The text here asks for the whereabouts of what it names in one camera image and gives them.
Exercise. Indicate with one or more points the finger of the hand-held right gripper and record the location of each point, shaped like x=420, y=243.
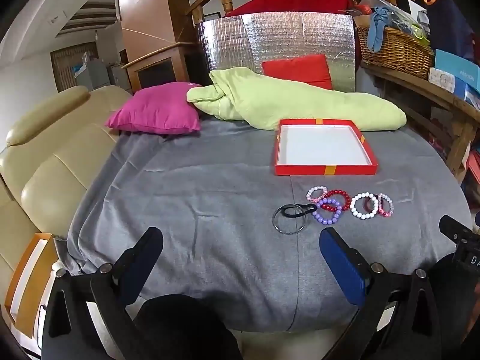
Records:
x=452, y=227

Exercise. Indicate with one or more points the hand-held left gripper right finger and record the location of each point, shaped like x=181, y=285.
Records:
x=339, y=258

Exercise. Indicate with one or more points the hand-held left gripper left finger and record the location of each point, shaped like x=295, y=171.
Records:
x=150, y=249

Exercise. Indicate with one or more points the dark red bangle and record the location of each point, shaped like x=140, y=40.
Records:
x=376, y=202

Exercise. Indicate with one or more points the silver glitter bangle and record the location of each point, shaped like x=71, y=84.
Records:
x=275, y=225

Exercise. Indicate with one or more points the red cardboard box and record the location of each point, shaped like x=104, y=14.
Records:
x=322, y=146

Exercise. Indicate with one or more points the grey blanket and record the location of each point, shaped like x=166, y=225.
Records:
x=187, y=195

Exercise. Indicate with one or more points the orange open box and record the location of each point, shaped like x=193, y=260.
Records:
x=37, y=243

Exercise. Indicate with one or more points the beige leather sofa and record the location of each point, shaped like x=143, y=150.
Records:
x=56, y=157

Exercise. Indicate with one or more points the wooden shelf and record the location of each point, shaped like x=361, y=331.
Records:
x=431, y=90

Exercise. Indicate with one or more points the magenta pillow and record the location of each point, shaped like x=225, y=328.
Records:
x=157, y=108

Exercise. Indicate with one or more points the white patterned box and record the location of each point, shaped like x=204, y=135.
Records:
x=442, y=78

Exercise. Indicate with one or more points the blue cardboard box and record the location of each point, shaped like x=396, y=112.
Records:
x=450, y=62

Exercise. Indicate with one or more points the light green duvet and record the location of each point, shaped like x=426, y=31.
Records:
x=281, y=101

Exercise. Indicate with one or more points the low wooden glass-door cabinet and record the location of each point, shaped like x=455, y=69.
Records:
x=161, y=71

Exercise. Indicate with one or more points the grey storage bin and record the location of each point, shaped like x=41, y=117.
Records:
x=93, y=75

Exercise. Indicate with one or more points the wicker basket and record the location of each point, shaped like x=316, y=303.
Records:
x=397, y=50

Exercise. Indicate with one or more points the red pillow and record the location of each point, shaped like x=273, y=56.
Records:
x=300, y=69

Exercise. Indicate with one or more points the navy hanging garment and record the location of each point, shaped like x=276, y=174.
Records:
x=450, y=22

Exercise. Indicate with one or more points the wicker screen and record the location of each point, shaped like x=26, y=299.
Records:
x=63, y=63

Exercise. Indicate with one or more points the blue cloth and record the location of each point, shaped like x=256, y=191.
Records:
x=377, y=30

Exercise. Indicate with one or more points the silver foil panel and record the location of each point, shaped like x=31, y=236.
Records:
x=281, y=33

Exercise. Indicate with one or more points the tall brown cabinet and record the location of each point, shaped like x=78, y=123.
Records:
x=150, y=7

